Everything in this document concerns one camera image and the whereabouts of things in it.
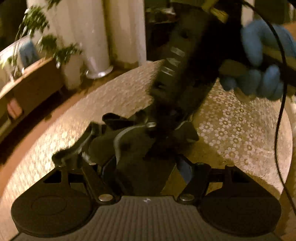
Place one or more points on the wooden cabinet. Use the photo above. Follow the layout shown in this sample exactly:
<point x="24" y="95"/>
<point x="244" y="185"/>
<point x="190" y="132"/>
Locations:
<point x="34" y="83"/>

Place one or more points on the floral lace tablecloth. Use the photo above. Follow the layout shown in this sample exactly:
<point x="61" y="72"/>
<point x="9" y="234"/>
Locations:
<point x="231" y="129"/>

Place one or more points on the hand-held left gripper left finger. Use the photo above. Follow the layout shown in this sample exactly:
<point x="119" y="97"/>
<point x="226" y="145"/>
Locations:
<point x="92" y="177"/>

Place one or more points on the pink container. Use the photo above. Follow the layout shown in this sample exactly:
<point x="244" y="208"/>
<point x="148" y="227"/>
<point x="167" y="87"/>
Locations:
<point x="15" y="110"/>

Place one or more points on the small white plant pot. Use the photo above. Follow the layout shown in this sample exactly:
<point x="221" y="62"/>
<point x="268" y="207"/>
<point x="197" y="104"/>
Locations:
<point x="71" y="76"/>

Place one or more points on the person's right hand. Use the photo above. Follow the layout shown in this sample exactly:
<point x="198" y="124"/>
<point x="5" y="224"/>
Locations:
<point x="256" y="58"/>

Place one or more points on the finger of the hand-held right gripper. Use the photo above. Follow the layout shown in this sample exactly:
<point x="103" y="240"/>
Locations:
<point x="115" y="118"/>
<point x="187" y="133"/>

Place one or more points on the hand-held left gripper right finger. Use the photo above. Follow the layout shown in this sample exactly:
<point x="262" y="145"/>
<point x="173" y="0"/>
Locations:
<point x="185" y="167"/>

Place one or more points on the green potted plant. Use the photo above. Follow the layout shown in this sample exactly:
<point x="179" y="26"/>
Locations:
<point x="34" y="25"/>

